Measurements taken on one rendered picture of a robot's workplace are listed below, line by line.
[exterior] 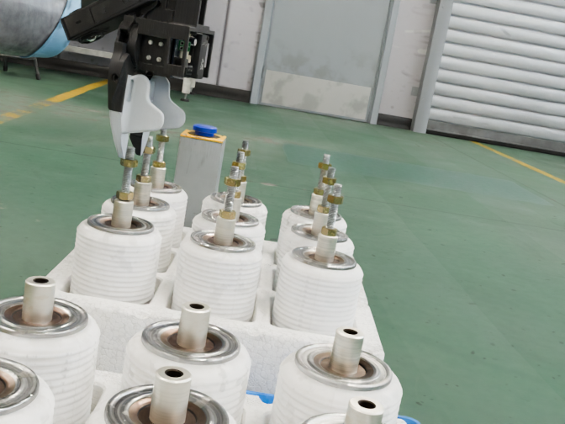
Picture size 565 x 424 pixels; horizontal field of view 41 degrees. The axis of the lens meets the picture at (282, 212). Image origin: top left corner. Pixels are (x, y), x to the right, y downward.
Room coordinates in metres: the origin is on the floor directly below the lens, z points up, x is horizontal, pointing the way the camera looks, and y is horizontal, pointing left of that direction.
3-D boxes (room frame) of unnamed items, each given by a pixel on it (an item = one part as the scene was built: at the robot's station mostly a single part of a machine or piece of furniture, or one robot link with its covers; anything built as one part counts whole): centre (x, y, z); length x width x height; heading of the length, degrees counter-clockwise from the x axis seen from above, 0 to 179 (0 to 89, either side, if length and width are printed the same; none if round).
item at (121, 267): (0.83, 0.18, 0.16); 0.10 x 0.10 x 0.18
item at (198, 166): (1.24, 0.15, 0.16); 0.07 x 0.07 x 0.31; 2
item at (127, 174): (0.83, 0.18, 0.30); 0.01 x 0.01 x 0.08
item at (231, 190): (0.83, 0.06, 0.30); 0.01 x 0.01 x 0.08
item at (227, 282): (0.83, 0.06, 0.16); 0.10 x 0.10 x 0.18
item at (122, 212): (0.83, 0.18, 0.26); 0.02 x 0.02 x 0.03
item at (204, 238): (0.83, 0.06, 0.25); 0.08 x 0.08 x 0.01
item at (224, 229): (0.83, 0.06, 0.26); 0.02 x 0.02 x 0.03
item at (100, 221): (0.83, 0.18, 0.25); 0.08 x 0.08 x 0.01
